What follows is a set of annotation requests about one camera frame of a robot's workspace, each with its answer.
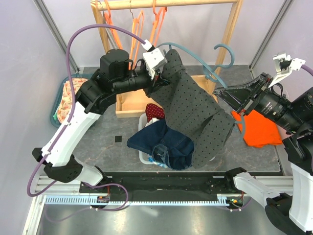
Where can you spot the peach floral garment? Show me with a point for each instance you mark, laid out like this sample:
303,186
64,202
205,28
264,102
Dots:
64,105

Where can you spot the orange hanger of white skirt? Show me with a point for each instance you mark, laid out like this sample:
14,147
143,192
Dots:
112,24

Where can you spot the blue floral skirt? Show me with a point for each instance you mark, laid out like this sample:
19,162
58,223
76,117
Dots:
151,160

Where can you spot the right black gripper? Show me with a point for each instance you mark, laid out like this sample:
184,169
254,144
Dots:
237,95

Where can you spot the white plastic laundry basket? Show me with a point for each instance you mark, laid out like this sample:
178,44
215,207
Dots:
143,156

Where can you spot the orange hanger of denim skirt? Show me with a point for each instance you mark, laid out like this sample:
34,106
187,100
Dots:
157,23

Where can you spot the red polka dot skirt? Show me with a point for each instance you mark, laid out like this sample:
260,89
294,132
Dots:
154,111

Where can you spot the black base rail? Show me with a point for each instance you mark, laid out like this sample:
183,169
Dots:
172,186

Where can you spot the slotted grey cable duct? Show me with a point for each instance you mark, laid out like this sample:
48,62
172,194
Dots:
89,200

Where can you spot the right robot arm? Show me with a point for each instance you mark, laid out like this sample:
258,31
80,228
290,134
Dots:
291,214

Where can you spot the dark denim skirt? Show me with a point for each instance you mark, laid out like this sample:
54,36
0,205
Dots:
164,145

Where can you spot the dark grey dotted garment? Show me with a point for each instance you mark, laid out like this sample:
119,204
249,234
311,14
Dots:
192,111

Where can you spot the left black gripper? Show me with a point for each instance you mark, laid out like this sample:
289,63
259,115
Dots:
158,82

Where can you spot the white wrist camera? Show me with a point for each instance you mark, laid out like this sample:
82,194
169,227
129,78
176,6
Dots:
284,66
153,57

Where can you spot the orange folded cloth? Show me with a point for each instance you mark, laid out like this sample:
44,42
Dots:
260,131

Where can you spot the teal laundry basket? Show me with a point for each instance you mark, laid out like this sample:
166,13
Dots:
54,122

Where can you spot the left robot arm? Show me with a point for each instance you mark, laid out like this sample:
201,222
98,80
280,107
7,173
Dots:
115,76

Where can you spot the wooden clothes rack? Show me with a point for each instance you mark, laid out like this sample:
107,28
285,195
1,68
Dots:
132,104

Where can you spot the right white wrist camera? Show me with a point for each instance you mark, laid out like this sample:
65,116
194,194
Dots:
284,66

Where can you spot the orange hanger of floral skirt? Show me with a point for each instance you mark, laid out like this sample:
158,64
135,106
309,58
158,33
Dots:
137,28

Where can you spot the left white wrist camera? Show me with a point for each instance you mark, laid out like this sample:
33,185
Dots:
153,57

